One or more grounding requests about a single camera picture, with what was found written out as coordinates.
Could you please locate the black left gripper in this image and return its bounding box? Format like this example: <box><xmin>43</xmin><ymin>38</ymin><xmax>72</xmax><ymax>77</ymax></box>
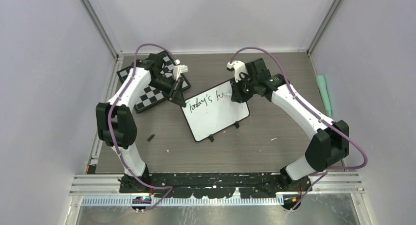
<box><xmin>148</xmin><ymin>75</ymin><xmax>186</xmax><ymax>107</ymax></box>

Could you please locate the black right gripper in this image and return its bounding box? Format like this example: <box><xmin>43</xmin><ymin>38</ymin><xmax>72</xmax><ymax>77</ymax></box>
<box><xmin>231</xmin><ymin>74</ymin><xmax>258</xmax><ymax>103</ymax></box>

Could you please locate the small black-framed whiteboard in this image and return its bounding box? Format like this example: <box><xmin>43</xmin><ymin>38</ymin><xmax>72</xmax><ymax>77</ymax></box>
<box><xmin>181</xmin><ymin>80</ymin><xmax>250</xmax><ymax>142</ymax></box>

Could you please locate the black marker cap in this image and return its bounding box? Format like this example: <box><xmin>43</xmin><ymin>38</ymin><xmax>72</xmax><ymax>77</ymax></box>
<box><xmin>147</xmin><ymin>134</ymin><xmax>155</xmax><ymax>142</ymax></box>

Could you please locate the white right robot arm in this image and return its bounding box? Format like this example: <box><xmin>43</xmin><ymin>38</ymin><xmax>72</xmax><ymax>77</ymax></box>
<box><xmin>227</xmin><ymin>58</ymin><xmax>349</xmax><ymax>191</ymax></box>

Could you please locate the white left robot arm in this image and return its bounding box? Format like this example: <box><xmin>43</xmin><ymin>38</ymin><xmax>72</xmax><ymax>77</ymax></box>
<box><xmin>96</xmin><ymin>53</ymin><xmax>188</xmax><ymax>193</ymax></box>

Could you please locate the black white chessboard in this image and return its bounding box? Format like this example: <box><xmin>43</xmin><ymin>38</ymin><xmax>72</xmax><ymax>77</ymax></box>
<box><xmin>109</xmin><ymin>50</ymin><xmax>189</xmax><ymax>111</ymax></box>

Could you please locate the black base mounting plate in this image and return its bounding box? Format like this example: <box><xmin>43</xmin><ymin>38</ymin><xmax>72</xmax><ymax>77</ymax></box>
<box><xmin>119</xmin><ymin>173</ymin><xmax>311</xmax><ymax>199</ymax></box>

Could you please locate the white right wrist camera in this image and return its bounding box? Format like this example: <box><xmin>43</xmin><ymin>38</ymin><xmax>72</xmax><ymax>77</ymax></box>
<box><xmin>226</xmin><ymin>60</ymin><xmax>247</xmax><ymax>83</ymax></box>

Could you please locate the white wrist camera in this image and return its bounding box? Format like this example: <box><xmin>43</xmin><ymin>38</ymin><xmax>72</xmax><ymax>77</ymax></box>
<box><xmin>172</xmin><ymin>59</ymin><xmax>188</xmax><ymax>80</ymax></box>
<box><xmin>226</xmin><ymin>60</ymin><xmax>247</xmax><ymax>83</ymax></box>

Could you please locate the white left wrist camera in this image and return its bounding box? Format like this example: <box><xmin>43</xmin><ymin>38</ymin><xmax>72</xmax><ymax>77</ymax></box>
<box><xmin>172</xmin><ymin>59</ymin><xmax>188</xmax><ymax>80</ymax></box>

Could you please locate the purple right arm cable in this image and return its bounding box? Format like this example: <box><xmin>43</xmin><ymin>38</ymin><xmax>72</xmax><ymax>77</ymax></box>
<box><xmin>230</xmin><ymin>47</ymin><xmax>369</xmax><ymax>212</ymax></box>

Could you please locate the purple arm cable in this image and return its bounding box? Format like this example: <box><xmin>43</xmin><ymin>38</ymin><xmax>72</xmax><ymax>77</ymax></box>
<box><xmin>230</xmin><ymin>47</ymin><xmax>369</xmax><ymax>212</ymax></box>
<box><xmin>107</xmin><ymin>43</ymin><xmax>180</xmax><ymax>212</ymax></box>

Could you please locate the mint green handle tool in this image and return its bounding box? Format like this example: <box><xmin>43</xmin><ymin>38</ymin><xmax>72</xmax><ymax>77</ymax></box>
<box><xmin>316</xmin><ymin>75</ymin><xmax>332</xmax><ymax>117</ymax></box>

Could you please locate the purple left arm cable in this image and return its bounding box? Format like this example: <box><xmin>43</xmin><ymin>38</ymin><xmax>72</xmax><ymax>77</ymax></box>
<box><xmin>107</xmin><ymin>43</ymin><xmax>180</xmax><ymax>212</ymax></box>

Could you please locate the white slotted cable duct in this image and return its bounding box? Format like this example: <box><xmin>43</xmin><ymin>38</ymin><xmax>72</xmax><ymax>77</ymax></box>
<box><xmin>81</xmin><ymin>195</ymin><xmax>284</xmax><ymax>207</ymax></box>

